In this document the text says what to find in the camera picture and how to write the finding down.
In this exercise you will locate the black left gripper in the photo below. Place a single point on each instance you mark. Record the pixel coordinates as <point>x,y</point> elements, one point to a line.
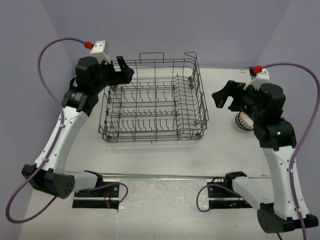
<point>126,72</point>

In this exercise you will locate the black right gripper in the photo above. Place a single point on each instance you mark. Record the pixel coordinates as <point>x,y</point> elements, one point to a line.
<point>232,87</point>

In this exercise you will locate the white bowl teal stripes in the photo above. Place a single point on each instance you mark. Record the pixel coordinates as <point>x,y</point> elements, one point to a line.
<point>244,122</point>

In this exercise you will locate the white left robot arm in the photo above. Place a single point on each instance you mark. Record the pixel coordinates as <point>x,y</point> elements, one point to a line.
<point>48,174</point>

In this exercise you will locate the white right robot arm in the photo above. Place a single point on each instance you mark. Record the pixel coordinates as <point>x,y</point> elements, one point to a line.
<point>286,211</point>

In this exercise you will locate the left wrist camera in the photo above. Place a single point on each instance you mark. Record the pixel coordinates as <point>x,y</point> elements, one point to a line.
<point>98,50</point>

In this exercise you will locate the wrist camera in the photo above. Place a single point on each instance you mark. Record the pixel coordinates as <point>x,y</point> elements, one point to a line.
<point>98,50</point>
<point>259,76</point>

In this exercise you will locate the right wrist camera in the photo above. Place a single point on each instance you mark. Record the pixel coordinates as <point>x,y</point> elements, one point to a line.
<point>259,76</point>

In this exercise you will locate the grey wire dish rack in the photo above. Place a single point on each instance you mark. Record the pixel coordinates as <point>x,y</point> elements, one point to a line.
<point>164,101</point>

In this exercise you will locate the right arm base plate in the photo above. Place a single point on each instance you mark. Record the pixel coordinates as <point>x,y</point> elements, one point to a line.
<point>219,198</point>

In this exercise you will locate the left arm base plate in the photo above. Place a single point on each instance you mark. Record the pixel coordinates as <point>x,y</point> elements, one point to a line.
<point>107,198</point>

